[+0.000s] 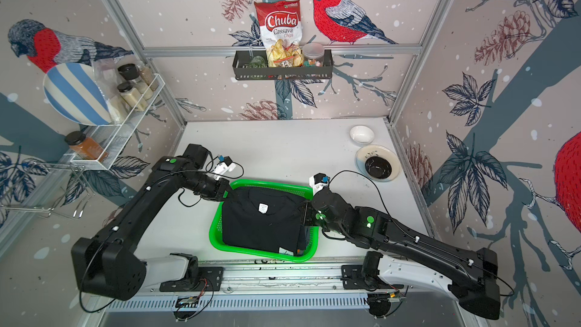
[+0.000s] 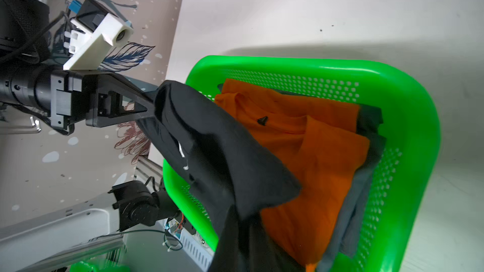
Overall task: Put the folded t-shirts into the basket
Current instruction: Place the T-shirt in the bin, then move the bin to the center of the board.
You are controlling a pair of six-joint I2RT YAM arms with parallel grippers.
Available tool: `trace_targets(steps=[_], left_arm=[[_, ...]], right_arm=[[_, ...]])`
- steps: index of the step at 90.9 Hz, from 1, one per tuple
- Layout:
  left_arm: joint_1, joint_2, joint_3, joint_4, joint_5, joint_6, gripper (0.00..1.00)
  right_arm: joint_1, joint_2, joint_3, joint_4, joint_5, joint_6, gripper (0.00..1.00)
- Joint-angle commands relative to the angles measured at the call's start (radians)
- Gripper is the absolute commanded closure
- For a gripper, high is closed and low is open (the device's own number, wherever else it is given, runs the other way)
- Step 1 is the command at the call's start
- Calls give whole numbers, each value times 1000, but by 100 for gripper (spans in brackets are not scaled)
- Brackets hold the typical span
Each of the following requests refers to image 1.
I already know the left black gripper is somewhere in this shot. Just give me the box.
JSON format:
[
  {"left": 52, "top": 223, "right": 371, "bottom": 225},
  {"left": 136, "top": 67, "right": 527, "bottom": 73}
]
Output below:
[{"left": 186, "top": 172, "right": 240, "bottom": 199}]

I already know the white plate with dark centre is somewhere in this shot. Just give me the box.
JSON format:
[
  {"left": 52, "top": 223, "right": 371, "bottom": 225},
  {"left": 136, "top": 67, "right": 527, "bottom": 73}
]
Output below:
[{"left": 356, "top": 145, "right": 402, "bottom": 183}]

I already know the blue striped plate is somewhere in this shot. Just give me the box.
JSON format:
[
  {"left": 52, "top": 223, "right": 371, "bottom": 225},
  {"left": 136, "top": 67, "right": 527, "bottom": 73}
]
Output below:
[{"left": 43, "top": 63, "right": 112, "bottom": 126}]

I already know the green plastic basket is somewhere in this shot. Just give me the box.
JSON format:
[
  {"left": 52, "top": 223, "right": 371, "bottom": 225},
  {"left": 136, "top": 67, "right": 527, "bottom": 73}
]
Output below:
[{"left": 209, "top": 180, "right": 319, "bottom": 263}]

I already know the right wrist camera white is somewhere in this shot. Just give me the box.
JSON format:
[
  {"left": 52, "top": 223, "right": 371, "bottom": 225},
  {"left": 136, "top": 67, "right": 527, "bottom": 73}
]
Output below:
[{"left": 309, "top": 173, "right": 330, "bottom": 194}]

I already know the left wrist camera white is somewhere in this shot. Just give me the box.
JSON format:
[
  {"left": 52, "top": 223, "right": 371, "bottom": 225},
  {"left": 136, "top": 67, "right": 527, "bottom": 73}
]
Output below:
[{"left": 211, "top": 155, "right": 236, "bottom": 180}]

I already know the chrome wire hook rack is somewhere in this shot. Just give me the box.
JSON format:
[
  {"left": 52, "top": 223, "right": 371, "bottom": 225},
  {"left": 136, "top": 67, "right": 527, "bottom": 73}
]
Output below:
[{"left": 1, "top": 158, "right": 96, "bottom": 221}]

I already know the black wall shelf basket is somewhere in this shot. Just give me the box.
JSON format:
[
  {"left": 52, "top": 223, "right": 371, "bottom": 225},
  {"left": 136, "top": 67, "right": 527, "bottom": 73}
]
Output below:
[{"left": 232, "top": 49, "right": 334, "bottom": 80}]

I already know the black lid spice jar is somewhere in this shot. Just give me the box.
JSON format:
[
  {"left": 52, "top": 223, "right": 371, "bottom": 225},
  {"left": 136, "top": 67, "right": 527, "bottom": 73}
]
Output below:
[{"left": 117, "top": 64, "right": 154, "bottom": 100}]

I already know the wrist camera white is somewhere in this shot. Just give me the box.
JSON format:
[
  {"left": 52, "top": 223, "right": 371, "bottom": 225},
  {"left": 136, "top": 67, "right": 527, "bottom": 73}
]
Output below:
[
  {"left": 309, "top": 173, "right": 330, "bottom": 194},
  {"left": 211, "top": 155, "right": 236, "bottom": 180}
]

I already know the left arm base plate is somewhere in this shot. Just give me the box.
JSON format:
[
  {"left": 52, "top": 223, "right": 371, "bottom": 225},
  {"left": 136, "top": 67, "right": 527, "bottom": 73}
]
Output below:
[{"left": 160, "top": 266, "right": 225, "bottom": 292}]

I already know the beige spice jar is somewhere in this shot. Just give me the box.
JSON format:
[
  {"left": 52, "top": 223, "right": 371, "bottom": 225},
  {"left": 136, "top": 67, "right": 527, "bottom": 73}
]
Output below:
[{"left": 117, "top": 82, "right": 148, "bottom": 112}]

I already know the clear lidded candy jar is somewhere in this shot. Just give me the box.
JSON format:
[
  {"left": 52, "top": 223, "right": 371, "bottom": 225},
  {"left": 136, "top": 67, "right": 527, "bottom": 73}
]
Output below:
[{"left": 303, "top": 42, "right": 325, "bottom": 67}]

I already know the white wire wall rack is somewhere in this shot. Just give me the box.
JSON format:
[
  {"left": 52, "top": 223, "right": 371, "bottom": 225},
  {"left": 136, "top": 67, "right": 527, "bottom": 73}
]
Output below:
[{"left": 70, "top": 74, "right": 166, "bottom": 170}]

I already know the small white bowl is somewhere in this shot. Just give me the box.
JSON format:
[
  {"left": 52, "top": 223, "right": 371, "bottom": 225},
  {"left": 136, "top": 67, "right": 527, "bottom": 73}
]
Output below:
[{"left": 350, "top": 125, "right": 375, "bottom": 145}]

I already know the black t-shirt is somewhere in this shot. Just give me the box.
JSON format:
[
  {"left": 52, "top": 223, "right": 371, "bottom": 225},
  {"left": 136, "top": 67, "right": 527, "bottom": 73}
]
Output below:
[{"left": 222, "top": 186, "right": 310, "bottom": 257}]

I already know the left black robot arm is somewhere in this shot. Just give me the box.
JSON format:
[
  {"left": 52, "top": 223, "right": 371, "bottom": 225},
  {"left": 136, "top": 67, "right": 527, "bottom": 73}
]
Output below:
[{"left": 71, "top": 144, "right": 229, "bottom": 301}]

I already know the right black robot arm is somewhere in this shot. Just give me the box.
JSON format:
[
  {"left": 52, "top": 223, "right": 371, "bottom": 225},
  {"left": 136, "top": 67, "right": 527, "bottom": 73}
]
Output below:
[{"left": 300, "top": 187, "right": 501, "bottom": 320}]

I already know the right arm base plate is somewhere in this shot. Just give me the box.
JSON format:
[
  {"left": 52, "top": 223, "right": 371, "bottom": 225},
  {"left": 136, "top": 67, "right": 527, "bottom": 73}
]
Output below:
[{"left": 340, "top": 264, "right": 404, "bottom": 292}]

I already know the red Chuba chips bag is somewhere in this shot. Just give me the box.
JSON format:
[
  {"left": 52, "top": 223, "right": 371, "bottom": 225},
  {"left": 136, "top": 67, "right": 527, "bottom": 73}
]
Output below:
[{"left": 254, "top": 0, "right": 304, "bottom": 68}]

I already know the green item in shelf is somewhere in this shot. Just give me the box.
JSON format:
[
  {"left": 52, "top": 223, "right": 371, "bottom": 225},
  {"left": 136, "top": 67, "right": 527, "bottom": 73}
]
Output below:
[{"left": 246, "top": 55, "right": 269, "bottom": 68}]

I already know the orange spice jar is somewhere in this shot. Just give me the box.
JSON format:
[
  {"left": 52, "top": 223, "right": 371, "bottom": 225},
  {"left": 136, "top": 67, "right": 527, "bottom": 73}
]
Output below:
[{"left": 64, "top": 131, "right": 108, "bottom": 161}]

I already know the clear plastic bag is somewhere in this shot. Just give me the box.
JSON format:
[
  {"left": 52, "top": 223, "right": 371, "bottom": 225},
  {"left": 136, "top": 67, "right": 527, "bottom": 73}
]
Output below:
[{"left": 92, "top": 58, "right": 130, "bottom": 124}]

